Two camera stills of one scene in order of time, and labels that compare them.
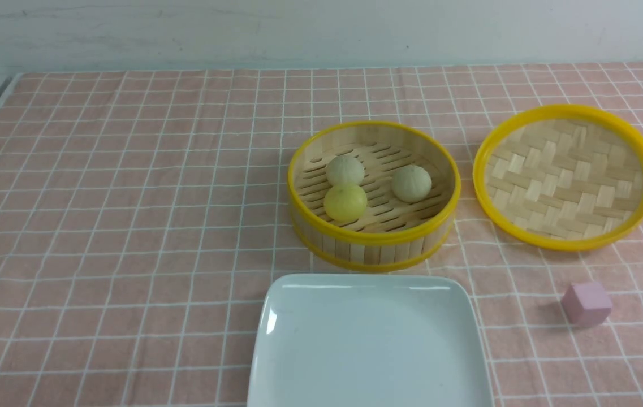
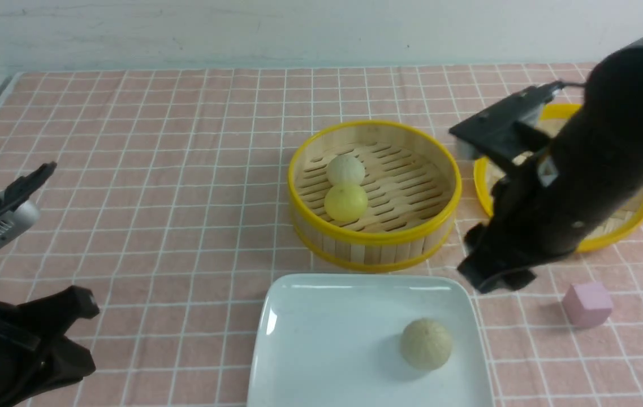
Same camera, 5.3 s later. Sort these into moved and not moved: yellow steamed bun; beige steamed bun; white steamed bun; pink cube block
Moved: beige steamed bun
Not moved: pink cube block; yellow steamed bun; white steamed bun
